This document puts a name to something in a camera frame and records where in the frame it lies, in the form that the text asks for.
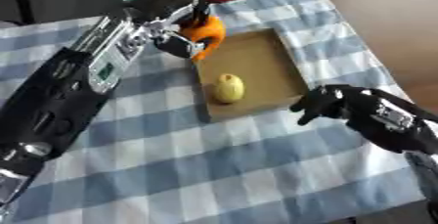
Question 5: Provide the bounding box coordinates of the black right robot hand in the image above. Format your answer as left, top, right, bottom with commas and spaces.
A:
287, 84, 360, 126

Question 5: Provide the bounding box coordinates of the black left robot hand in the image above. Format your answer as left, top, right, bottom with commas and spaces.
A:
114, 0, 211, 60

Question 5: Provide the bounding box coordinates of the orange toy fruit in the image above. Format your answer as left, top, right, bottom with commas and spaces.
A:
178, 15, 228, 63

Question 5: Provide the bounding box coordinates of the tan cardboard box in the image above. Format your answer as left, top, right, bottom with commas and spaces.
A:
193, 27, 314, 123

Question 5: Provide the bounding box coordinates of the yellow toy lemon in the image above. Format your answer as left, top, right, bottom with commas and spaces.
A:
212, 73, 246, 105

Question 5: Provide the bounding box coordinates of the black chair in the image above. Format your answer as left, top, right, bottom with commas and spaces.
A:
0, 0, 38, 26

